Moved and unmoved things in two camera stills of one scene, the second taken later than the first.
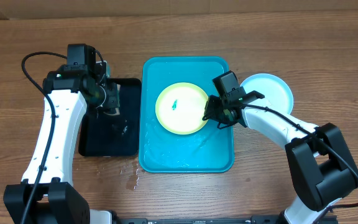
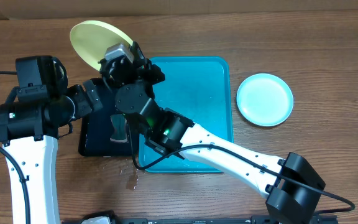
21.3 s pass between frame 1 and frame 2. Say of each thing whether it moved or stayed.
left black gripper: moved
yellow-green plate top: moved
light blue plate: stayed
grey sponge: moved
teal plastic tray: stayed
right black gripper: moved
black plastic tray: stayed
